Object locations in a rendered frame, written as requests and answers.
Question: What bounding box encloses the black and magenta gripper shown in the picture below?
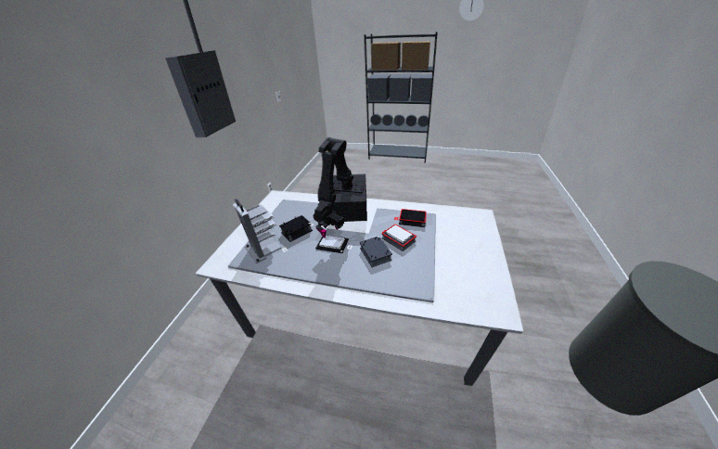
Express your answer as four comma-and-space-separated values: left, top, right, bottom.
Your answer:
315, 221, 328, 238

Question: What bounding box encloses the white rectangular plate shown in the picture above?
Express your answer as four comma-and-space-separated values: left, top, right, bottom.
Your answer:
386, 225, 412, 243

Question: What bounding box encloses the white multi-well plate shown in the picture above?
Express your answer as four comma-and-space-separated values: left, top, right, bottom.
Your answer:
251, 212, 274, 226
319, 236, 345, 250
254, 219, 276, 234

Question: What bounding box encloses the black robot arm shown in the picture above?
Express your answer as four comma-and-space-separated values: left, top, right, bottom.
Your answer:
313, 137, 364, 229

